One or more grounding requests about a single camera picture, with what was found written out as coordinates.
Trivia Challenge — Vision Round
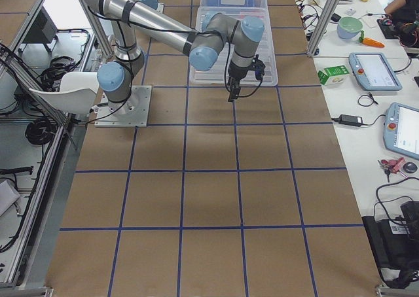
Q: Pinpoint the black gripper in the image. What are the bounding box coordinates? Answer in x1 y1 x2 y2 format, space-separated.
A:
227 66 252 101

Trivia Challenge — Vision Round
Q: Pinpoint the clear plastic box lid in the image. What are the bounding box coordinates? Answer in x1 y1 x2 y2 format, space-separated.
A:
189 7 280 88

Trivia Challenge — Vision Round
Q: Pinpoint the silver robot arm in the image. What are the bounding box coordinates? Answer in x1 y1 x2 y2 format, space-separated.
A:
82 0 265 102

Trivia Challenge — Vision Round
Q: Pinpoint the green white carton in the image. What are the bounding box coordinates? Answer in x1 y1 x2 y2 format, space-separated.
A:
318 65 350 86

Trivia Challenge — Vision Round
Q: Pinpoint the black power brick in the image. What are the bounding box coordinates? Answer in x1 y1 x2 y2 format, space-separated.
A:
339 114 363 127

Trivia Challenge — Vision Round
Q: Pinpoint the green bowl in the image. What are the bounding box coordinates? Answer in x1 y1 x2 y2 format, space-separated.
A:
337 16 363 39

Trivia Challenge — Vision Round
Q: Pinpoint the teach pendant tablet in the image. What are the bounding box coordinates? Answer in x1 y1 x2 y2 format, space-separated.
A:
348 52 402 92

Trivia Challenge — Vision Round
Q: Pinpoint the toy carrot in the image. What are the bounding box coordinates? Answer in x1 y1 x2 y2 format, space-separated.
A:
358 30 385 48

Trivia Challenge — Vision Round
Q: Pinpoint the white chair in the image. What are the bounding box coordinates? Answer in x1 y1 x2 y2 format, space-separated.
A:
29 72 99 114

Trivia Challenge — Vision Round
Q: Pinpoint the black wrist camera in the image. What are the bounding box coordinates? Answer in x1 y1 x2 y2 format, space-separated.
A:
252 54 265 82

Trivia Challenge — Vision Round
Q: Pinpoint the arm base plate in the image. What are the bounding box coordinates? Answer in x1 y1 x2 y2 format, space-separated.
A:
94 86 153 128

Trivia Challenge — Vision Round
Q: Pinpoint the aluminium frame post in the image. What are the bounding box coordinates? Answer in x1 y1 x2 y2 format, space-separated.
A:
306 0 339 57

